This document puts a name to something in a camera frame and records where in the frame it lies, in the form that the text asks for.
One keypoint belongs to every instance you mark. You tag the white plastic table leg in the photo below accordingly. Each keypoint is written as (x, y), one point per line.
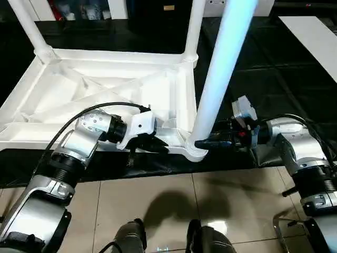
(194, 23)
(223, 66)
(29, 23)

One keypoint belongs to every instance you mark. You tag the white plastic table top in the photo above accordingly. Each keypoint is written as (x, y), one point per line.
(105, 60)

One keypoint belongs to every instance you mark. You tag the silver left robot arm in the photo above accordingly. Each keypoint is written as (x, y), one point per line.
(79, 142)

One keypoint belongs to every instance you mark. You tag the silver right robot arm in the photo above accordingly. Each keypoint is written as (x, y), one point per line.
(302, 147)

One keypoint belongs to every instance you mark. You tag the black work mat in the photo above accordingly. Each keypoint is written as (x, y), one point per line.
(276, 79)

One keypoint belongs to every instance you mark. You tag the black metal stand bar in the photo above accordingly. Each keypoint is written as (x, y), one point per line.
(289, 192)

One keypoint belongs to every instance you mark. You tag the grey left robot foot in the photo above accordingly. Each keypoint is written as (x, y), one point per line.
(131, 237)

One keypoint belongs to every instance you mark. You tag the grey robot foot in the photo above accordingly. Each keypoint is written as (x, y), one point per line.
(210, 238)
(131, 237)

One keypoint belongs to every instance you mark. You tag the grey right robot foot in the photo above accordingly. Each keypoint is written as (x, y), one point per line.
(210, 238)

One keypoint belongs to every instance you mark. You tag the thin grey tripod stand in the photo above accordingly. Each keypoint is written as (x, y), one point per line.
(276, 226)

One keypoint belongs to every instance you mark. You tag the flat white board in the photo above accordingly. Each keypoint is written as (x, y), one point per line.
(310, 37)

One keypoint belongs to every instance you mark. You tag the black box with gold label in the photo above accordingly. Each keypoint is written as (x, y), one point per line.
(147, 10)

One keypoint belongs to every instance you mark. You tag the white glass door cabinet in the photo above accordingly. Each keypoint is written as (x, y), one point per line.
(118, 9)

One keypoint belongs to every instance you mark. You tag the black monitor with red logo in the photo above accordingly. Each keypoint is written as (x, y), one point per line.
(316, 5)

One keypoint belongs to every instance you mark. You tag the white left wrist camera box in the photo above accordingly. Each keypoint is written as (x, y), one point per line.
(142, 124)

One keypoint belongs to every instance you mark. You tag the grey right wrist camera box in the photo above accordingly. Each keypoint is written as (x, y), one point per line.
(243, 108)

